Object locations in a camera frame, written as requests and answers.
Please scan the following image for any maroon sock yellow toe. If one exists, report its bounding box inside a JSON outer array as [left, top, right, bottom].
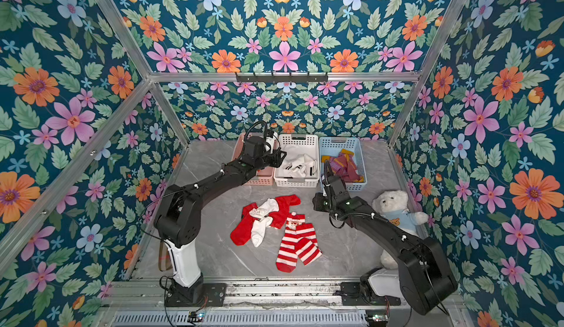
[[322, 149, 365, 183]]

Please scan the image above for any white ribbed sock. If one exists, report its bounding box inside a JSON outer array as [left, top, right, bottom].
[[250, 199, 279, 247]]

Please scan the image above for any red white striped sock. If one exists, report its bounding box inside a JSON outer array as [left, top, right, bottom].
[[276, 213, 306, 273], [295, 223, 323, 266]]

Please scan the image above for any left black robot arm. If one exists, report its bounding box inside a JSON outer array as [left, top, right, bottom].
[[154, 122, 286, 306]]

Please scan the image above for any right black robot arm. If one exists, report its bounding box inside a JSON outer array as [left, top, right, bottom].
[[313, 161, 458, 315]]

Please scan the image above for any blue plastic basket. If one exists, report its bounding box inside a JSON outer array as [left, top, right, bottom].
[[320, 137, 367, 191]]

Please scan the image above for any pink plastic basket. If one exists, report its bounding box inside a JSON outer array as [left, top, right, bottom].
[[232, 133, 275, 186]]

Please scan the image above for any white plastic basket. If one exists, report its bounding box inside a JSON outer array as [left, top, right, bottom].
[[274, 134, 320, 188]]

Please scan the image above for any white teddy bear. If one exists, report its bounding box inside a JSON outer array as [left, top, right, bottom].
[[372, 189, 430, 270]]

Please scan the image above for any red plain sock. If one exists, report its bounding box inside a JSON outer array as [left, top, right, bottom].
[[230, 203, 258, 246], [268, 195, 301, 230]]

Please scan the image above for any black hook rail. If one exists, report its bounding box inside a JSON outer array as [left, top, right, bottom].
[[235, 73, 329, 83]]

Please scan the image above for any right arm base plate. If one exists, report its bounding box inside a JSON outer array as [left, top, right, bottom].
[[334, 282, 402, 306]]

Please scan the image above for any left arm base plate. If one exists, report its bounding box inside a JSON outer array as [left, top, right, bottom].
[[164, 282, 227, 307]]

